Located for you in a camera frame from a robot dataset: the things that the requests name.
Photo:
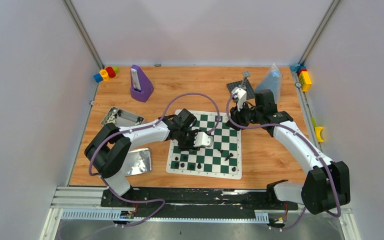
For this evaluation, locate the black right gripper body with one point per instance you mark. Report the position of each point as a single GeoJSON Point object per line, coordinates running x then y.
{"type": "Point", "coordinates": [246, 116]}

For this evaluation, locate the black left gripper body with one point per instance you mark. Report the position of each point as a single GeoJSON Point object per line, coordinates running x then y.
{"type": "Point", "coordinates": [185, 140]}

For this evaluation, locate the green white chess board mat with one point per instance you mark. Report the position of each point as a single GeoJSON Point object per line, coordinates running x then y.
{"type": "Point", "coordinates": [207, 161]}

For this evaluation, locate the silver tin lid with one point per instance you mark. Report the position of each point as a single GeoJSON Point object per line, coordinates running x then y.
{"type": "Point", "coordinates": [138, 161]}

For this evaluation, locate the silver tin box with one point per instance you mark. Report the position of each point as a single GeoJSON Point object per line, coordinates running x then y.
{"type": "Point", "coordinates": [124, 118]}

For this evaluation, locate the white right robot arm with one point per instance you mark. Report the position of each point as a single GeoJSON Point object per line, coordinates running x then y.
{"type": "Point", "coordinates": [327, 184]}

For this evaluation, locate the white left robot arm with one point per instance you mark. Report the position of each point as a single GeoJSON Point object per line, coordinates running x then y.
{"type": "Point", "coordinates": [109, 148]}

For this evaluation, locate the white chess pieces in tin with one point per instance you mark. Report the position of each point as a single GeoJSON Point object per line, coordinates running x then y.
{"type": "Point", "coordinates": [112, 118]}

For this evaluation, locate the grey lego baseplate with tower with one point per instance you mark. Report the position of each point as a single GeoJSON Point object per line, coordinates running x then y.
{"type": "Point", "coordinates": [243, 84]}

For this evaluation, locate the blue plastic bag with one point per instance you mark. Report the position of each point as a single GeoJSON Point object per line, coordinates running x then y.
{"type": "Point", "coordinates": [271, 81]}

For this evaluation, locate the purple metronome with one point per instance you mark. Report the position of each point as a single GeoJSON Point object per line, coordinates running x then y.
{"type": "Point", "coordinates": [141, 87]}

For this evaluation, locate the yellow red blue duplo bricks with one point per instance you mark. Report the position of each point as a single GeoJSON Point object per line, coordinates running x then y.
{"type": "Point", "coordinates": [303, 76]}

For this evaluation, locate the yellow curved block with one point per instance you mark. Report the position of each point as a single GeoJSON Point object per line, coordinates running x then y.
{"type": "Point", "coordinates": [318, 133]}

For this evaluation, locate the colourful toy block stack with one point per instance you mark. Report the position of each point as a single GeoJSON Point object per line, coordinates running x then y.
{"type": "Point", "coordinates": [106, 74]}

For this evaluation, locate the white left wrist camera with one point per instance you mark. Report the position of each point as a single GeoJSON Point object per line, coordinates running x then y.
{"type": "Point", "coordinates": [202, 139]}

